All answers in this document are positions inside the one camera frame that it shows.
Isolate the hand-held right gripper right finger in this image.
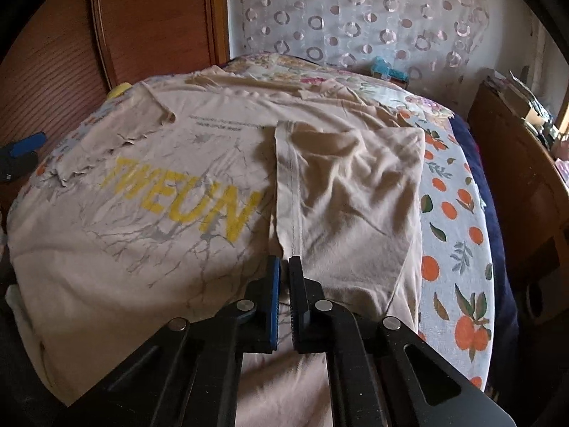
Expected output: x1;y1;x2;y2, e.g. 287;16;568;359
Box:
289;255;517;427

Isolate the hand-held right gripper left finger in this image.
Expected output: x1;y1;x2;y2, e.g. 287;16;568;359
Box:
58;254;282;427

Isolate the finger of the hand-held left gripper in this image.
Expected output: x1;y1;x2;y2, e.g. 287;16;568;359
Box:
0;131;48;161
0;151;40;183

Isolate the beige printed t-shirt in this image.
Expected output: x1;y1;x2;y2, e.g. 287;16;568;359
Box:
6;66;424;427

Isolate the yellow cloth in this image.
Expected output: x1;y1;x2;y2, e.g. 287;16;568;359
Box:
108;82;134;101

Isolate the wooden headboard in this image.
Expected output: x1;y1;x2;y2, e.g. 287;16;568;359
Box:
0;0;233;214

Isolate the orange fruit print bed sheet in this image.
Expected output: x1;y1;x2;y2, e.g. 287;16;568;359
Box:
13;84;495;393

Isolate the navy blue blanket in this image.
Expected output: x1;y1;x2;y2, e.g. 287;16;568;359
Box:
449;116;521;383

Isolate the floral patchwork quilt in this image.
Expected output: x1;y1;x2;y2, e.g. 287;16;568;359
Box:
222;53;455;122

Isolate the brown wooden cabinet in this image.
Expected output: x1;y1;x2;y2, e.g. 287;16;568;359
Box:
467;82;569;331

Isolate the blue bag on box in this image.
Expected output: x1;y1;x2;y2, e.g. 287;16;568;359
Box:
371;57;410;88

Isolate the white circle pattern curtain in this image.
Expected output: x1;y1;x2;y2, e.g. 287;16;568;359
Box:
227;0;495;94

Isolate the pile of papers and boxes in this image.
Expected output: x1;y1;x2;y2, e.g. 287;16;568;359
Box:
484;69;569;153

